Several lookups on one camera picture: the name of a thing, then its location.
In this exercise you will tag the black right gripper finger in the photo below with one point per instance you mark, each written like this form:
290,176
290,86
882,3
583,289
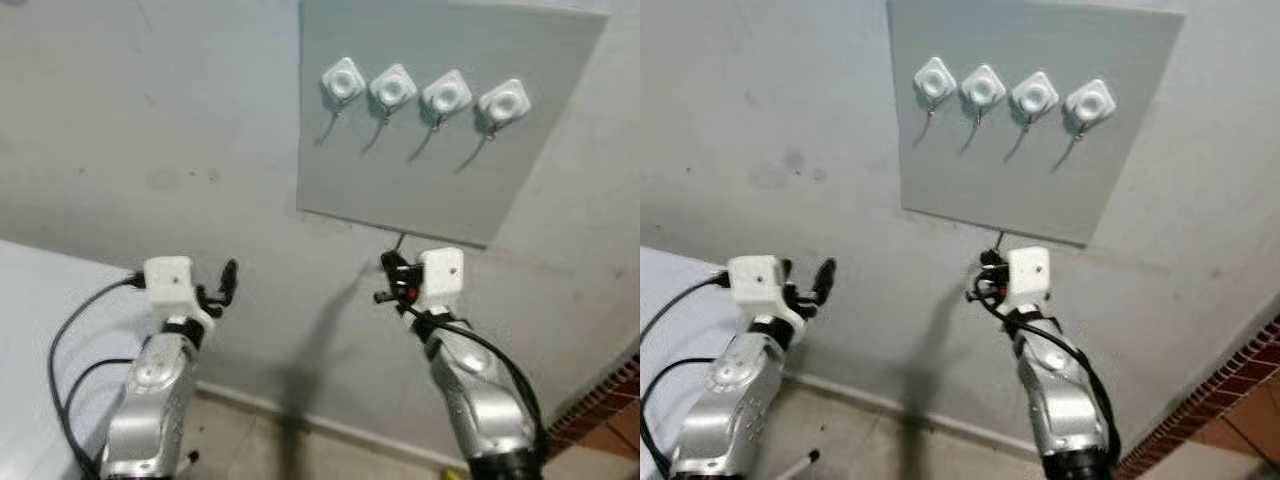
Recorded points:
990,258
977,294
394,262
386,297

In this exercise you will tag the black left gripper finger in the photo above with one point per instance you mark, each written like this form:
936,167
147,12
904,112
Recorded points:
229,278
826,278

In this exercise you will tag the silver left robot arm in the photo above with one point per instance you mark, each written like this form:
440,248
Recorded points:
150,400
725,410

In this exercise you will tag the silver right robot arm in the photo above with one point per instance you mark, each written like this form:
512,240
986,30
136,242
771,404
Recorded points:
480,400
1060,410

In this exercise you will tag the white skirting board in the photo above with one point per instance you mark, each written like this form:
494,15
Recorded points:
900,412

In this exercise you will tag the white stick with black tip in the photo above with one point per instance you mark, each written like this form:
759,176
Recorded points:
800,463

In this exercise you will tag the red tiled pillar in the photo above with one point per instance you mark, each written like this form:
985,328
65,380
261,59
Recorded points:
1210,395

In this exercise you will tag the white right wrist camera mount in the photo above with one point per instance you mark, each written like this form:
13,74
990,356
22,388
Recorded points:
442,275
1028,275

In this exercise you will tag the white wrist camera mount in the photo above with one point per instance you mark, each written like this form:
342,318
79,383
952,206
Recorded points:
442,275
1028,275
755,280
168,280

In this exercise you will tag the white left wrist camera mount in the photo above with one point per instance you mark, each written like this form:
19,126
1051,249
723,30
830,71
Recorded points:
168,280
755,280

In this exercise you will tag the grey wall board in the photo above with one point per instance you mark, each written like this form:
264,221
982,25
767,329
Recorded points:
440,180
1030,185

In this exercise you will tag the white square wall hook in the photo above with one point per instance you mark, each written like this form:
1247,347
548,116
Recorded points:
935,80
393,89
1090,102
1035,96
343,81
984,89
504,102
446,96

